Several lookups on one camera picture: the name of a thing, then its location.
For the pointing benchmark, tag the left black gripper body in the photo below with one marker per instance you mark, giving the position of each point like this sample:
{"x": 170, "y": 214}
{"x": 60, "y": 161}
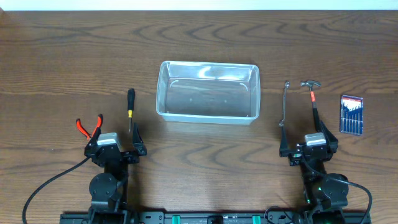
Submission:
{"x": 130, "y": 158}

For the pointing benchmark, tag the small claw hammer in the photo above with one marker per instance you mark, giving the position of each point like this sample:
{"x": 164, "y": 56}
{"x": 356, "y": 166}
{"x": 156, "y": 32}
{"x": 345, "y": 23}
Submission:
{"x": 310, "y": 84}

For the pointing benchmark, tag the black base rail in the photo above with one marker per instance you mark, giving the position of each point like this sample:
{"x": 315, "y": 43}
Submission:
{"x": 269, "y": 217}

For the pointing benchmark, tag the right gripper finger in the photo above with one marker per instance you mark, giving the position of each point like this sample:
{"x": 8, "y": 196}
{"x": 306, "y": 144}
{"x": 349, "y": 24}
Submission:
{"x": 329, "y": 137}
{"x": 284, "y": 146}

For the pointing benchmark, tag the blue precision screwdriver set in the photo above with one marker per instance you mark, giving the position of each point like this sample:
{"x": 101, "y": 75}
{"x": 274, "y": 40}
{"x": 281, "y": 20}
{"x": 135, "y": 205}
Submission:
{"x": 351, "y": 115}

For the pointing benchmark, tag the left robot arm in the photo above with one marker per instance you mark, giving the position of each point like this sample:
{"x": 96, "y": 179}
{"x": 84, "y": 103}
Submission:
{"x": 109, "y": 189}

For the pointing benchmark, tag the red handled cutting pliers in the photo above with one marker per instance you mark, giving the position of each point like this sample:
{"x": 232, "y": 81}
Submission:
{"x": 85, "y": 132}

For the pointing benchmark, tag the clear plastic container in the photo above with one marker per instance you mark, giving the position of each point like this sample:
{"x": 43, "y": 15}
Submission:
{"x": 208, "y": 92}

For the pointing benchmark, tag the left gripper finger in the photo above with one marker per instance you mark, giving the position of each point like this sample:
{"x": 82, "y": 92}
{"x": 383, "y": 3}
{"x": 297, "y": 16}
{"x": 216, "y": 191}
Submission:
{"x": 93, "y": 140}
{"x": 137, "y": 141}

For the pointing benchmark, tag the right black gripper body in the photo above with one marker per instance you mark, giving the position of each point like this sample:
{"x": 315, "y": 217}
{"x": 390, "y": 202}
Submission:
{"x": 295, "y": 157}

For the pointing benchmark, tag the black yellow screwdriver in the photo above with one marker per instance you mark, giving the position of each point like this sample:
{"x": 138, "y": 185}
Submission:
{"x": 130, "y": 106}

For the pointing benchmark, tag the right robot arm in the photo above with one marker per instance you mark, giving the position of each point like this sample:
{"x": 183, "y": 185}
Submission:
{"x": 325, "y": 193}

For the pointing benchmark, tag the silver wrench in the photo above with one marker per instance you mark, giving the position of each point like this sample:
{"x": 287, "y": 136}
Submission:
{"x": 286, "y": 87}

